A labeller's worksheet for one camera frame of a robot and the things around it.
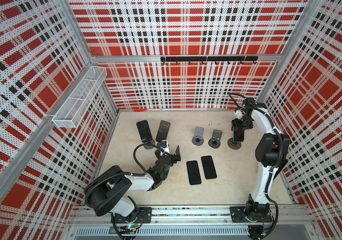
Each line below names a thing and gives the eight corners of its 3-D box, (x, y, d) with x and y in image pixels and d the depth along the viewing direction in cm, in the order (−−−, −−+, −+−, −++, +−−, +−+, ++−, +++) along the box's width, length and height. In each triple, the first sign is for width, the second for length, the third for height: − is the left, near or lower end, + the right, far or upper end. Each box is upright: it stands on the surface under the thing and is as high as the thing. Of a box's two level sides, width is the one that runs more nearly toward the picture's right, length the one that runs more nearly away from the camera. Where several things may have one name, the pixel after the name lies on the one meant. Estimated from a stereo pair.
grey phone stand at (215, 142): (207, 146, 102) (209, 137, 94) (209, 137, 107) (211, 128, 99) (217, 149, 101) (220, 140, 93) (219, 140, 105) (222, 131, 97)
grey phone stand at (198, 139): (192, 145, 102) (193, 136, 94) (191, 135, 108) (192, 126, 100) (202, 145, 102) (204, 136, 94) (201, 135, 108) (203, 126, 100)
